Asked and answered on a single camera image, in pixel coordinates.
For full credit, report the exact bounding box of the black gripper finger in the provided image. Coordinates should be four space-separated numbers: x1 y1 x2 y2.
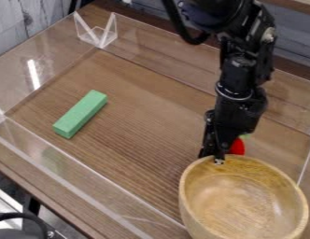
199 110 216 158
214 136 238 164

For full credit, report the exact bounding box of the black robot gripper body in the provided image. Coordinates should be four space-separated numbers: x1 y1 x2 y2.
211 87 268 139

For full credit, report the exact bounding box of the red toy strawberry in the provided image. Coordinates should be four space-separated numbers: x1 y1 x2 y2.
228 134 250 155

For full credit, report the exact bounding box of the wooden oval bowl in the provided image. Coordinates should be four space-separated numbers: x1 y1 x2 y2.
179 155 308 239

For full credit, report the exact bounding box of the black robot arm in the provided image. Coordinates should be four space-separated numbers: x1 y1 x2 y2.
162 0 278 164

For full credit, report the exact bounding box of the green rectangular block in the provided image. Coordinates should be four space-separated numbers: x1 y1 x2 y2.
52 90 107 139

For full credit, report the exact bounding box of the clear acrylic tray enclosure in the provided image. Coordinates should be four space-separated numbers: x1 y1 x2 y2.
0 11 310 239

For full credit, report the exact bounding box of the black cable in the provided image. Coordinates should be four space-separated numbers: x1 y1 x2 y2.
0 211 50 239

